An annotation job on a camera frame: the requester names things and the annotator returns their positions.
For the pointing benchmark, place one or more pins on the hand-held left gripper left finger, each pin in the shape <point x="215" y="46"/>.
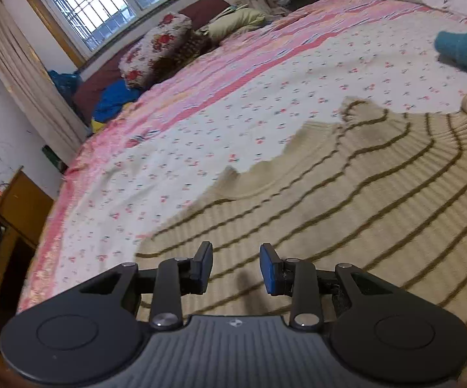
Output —
<point x="205" y="263"/>

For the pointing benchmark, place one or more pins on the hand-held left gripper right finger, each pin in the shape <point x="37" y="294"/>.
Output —
<point x="268" y="270"/>

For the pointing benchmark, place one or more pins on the beige striped knit sweater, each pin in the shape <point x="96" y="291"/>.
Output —
<point x="371" y="194"/>

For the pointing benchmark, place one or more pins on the pink cherry print bed sheet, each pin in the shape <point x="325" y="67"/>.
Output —
<point x="233" y="105"/>

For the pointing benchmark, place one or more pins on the green bottle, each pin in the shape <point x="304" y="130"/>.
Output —
<point x="53" y="159"/>

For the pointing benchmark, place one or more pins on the blue and yellow clothing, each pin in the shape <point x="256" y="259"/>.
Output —
<point x="114" y="103"/>

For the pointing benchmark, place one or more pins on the wooden cabinet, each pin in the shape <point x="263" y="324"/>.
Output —
<point x="7" y="226"/>

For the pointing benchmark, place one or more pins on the dark red headboard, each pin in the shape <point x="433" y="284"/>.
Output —
<point x="96" y="89"/>

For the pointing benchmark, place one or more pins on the red floral pillow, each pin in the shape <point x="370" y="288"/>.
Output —
<point x="154" y="48"/>

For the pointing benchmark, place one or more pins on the blue plastic bag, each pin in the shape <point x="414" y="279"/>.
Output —
<point x="65" y="85"/>

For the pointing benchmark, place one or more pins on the pale green pillow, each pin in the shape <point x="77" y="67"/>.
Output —
<point x="233" y="22"/>

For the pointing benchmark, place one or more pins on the beige curtain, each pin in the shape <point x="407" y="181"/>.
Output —
<point x="23" y="76"/>

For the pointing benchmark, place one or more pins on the teal folded knit garment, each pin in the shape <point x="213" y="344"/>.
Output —
<point x="462" y="50"/>

